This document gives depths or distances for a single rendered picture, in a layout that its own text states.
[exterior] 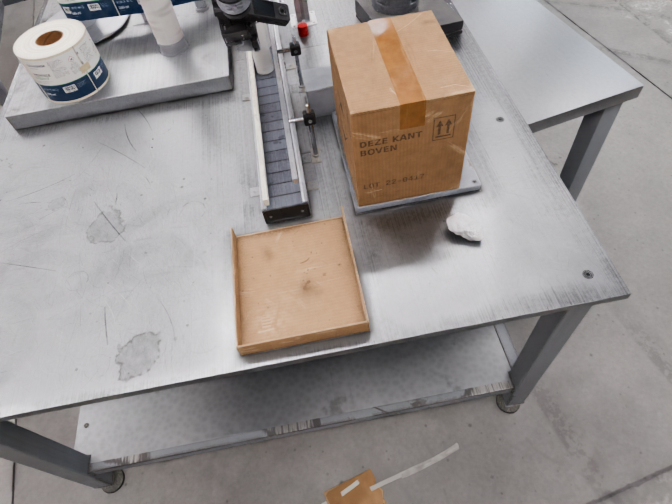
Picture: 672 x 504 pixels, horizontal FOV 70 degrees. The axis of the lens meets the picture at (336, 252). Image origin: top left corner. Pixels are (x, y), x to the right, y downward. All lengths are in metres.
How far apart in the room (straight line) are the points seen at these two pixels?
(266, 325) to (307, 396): 0.62
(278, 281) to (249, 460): 0.89
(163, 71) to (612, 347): 1.79
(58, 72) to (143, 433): 1.09
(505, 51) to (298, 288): 0.99
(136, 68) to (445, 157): 1.03
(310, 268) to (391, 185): 0.26
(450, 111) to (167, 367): 0.75
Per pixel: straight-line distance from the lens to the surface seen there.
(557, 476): 1.80
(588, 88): 1.53
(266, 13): 1.24
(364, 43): 1.11
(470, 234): 1.07
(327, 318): 0.98
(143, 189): 1.35
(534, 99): 1.46
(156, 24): 1.65
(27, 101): 1.76
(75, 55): 1.61
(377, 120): 0.95
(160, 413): 1.70
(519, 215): 1.15
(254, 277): 1.06
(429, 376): 1.58
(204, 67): 1.60
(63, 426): 2.12
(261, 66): 1.48
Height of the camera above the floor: 1.70
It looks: 55 degrees down
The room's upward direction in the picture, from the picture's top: 10 degrees counter-clockwise
